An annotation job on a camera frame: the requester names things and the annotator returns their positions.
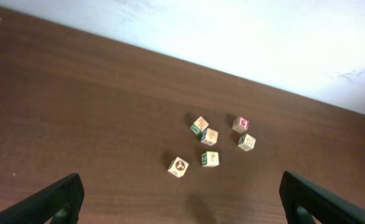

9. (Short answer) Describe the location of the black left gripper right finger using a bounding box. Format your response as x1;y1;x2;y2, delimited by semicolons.
279;170;365;224

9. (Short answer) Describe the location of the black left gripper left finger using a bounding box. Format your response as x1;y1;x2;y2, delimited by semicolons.
0;173;84;224

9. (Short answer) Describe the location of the wooden block butterfly six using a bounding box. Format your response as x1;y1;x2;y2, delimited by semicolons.
237;134;256;151

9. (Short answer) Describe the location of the wooden block red six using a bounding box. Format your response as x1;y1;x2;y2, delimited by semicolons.
232;116;250;133

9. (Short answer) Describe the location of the wooden block green N F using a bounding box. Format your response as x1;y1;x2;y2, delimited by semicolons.
201;151;219;167

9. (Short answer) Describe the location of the wooden block letter L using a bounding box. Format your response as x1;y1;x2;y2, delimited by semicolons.
200;128;219;146

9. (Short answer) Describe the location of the wooden block soccer ball A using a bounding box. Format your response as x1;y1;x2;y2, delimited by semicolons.
168;157;189;178

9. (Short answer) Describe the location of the wooden block green V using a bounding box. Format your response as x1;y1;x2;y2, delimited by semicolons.
189;116;209;136

